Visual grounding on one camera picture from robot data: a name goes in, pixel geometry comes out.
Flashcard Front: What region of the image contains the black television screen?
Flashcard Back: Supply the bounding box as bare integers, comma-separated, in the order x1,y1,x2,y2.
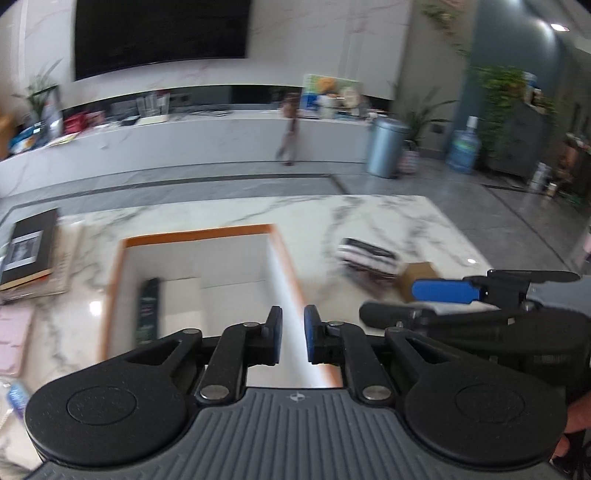
74,0,254,82

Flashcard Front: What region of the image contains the white plastic container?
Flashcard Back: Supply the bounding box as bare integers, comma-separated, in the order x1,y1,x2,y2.
530,163,553,193

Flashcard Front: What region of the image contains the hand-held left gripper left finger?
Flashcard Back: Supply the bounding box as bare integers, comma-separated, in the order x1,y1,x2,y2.
108,305,283,408

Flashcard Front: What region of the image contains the colourful picture board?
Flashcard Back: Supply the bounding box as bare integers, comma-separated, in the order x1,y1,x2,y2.
302,74,362,117

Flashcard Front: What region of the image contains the slim potted plant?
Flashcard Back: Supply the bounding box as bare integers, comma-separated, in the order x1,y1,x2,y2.
13,59,64,121

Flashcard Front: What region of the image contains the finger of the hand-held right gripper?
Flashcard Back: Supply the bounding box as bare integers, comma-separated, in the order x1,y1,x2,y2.
360,301,509,334
412,270,581,309

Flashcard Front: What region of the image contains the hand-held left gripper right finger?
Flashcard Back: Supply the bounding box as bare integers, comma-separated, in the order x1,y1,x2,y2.
303,305,467,408

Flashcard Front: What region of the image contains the stack of magazines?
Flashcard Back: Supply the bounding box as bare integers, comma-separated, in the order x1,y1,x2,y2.
0,220,85,304

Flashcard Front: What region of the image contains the black white striped case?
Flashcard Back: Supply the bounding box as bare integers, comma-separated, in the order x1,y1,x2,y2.
335,237,400,291

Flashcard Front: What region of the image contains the black remote control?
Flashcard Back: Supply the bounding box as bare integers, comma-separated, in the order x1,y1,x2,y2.
135,277,161,345

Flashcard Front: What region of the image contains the brown cardboard box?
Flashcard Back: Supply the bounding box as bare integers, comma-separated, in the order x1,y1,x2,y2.
399,261,442,304

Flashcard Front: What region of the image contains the blue water jug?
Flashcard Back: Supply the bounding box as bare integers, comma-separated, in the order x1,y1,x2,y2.
445,116,483,175

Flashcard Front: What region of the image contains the white storage box orange rim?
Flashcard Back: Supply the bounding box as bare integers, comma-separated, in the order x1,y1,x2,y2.
97,224,345,388

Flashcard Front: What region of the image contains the potted leafy plant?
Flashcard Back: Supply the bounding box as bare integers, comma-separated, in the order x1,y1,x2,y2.
392,87,459,149

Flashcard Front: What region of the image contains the blue white packet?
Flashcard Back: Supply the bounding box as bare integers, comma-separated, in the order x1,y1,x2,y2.
4,381,31,412

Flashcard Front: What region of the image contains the pink notebook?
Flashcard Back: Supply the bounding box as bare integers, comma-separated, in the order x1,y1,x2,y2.
0,306,37,377

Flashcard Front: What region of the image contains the green climbing plant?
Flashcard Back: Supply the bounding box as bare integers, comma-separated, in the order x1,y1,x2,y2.
477,65,528,158

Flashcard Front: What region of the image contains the black hardcover book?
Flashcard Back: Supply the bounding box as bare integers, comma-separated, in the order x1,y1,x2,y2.
0,209,60,291

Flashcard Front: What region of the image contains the grey cabinet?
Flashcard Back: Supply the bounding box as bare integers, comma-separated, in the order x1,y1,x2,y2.
488,98,562,179

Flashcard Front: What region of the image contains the grey metal trash can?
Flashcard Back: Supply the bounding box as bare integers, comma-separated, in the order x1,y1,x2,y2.
366,117,411,179

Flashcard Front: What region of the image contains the person's right hand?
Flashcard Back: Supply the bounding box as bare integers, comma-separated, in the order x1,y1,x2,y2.
551,392,591,460

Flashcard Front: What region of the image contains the white marble tv console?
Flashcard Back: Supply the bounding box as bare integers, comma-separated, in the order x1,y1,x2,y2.
0,107,372,186

